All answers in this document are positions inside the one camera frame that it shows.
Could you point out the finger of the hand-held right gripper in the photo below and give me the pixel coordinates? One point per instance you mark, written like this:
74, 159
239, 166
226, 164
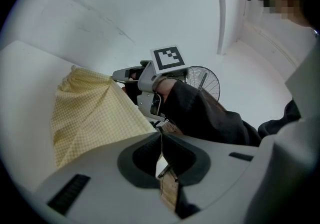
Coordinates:
120, 75

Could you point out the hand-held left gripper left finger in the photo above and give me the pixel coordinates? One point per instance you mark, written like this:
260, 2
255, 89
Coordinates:
105, 168

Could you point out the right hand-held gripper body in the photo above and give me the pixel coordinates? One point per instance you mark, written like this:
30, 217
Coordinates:
167, 59

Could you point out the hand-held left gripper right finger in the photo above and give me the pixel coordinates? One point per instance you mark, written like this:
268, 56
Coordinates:
220, 180

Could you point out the beige shorts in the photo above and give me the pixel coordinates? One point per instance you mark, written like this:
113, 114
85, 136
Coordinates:
100, 108

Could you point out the person's right forearm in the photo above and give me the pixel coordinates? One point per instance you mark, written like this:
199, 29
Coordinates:
200, 108

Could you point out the person's right hand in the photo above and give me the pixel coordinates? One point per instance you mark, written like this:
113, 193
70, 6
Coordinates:
131, 90

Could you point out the black standing fan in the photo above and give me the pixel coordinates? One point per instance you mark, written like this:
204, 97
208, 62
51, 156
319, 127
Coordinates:
205, 80

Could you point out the person's black jacket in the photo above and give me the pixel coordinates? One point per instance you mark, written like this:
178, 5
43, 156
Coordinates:
277, 123

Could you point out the white wall conduit pipe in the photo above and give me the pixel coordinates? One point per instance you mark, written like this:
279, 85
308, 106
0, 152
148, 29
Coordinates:
222, 13

